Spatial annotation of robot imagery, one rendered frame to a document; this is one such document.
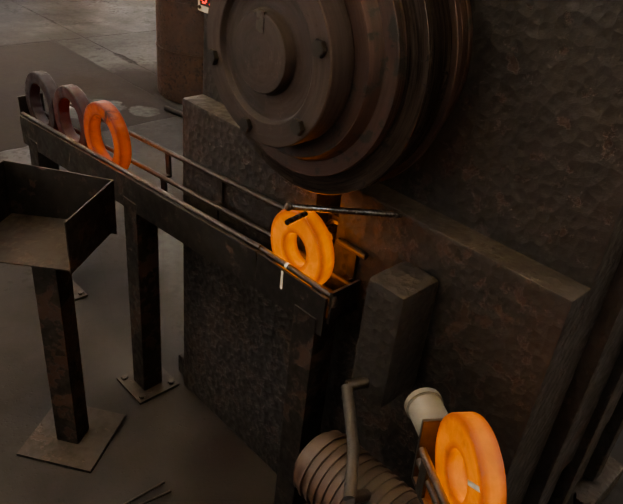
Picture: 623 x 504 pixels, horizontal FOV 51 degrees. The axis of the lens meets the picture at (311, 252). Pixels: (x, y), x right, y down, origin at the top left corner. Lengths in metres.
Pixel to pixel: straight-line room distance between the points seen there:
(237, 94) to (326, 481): 0.64
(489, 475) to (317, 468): 0.37
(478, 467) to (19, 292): 1.88
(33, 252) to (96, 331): 0.77
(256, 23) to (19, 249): 0.77
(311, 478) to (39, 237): 0.80
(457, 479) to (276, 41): 0.65
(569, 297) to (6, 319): 1.79
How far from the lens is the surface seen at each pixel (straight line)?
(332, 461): 1.12
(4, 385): 2.09
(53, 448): 1.87
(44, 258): 1.46
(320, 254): 1.16
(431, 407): 1.01
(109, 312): 2.30
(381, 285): 1.05
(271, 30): 0.97
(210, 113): 1.46
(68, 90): 1.88
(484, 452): 0.85
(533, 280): 1.01
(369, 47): 0.92
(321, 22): 0.91
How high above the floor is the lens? 1.37
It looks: 31 degrees down
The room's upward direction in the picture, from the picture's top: 6 degrees clockwise
